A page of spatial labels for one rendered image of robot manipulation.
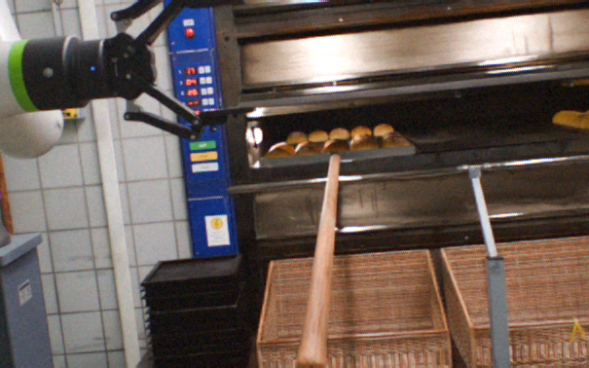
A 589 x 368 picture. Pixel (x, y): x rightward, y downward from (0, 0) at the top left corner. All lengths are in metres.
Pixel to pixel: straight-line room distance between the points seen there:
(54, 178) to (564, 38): 1.81
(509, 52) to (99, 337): 1.75
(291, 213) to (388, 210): 0.34
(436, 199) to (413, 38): 0.55
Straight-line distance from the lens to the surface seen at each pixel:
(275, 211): 2.48
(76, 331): 2.75
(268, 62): 2.44
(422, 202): 2.48
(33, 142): 1.07
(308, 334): 0.78
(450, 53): 2.45
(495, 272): 1.94
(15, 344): 1.42
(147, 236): 2.58
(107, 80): 0.91
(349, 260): 2.47
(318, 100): 2.28
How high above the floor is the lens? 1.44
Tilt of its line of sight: 7 degrees down
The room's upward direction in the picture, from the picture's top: 6 degrees counter-clockwise
